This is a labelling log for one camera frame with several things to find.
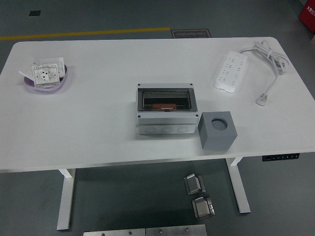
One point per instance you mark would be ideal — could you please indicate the orange cylinder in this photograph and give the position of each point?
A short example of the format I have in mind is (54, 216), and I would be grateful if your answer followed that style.
(163, 106)

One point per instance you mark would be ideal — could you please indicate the grey cube with round hole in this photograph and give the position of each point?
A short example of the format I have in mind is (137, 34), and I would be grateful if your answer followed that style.
(216, 140)

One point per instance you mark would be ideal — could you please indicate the cardboard box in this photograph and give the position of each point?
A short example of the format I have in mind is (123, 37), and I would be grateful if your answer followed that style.
(313, 39)

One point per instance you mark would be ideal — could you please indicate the red box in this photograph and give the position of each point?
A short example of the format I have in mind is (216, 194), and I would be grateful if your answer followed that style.
(308, 14)

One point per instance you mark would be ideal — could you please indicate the metal block on floor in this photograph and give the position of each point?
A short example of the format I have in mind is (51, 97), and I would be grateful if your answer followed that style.
(203, 209)
(194, 184)

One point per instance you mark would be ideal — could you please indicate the white power strip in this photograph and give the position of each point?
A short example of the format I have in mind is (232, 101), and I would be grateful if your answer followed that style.
(229, 71)

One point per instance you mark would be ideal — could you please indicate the black floor sign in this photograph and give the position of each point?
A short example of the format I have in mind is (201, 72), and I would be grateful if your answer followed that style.
(190, 33)

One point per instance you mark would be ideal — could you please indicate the white table leg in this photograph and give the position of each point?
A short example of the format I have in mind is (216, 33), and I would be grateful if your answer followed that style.
(65, 201)
(237, 182)

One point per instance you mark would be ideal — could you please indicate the yellow floor tape line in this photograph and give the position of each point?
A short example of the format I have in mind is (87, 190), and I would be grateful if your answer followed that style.
(86, 33)

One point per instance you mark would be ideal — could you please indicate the purple shallow bowl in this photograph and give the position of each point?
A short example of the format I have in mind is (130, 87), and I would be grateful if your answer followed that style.
(49, 89)

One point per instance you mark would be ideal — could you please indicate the grey metal plate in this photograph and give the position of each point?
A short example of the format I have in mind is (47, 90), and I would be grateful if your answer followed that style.
(113, 232)
(176, 231)

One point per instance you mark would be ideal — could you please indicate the black table control panel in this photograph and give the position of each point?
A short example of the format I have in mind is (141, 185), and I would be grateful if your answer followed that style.
(280, 157)

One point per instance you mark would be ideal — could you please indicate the small white flat piece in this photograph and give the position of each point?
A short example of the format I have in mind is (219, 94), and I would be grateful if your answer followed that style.
(24, 73)

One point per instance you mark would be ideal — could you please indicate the dark floor hatch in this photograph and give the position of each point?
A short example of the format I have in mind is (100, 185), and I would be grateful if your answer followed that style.
(34, 13)

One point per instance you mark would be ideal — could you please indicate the grey electrical enclosure box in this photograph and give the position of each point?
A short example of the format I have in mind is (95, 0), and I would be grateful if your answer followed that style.
(167, 123)

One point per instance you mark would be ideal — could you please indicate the plain white switch plate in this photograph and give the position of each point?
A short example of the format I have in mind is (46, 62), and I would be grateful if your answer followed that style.
(60, 61)

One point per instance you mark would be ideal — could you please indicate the white wall socket panel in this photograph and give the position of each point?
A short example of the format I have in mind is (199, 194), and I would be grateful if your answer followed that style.
(44, 73)

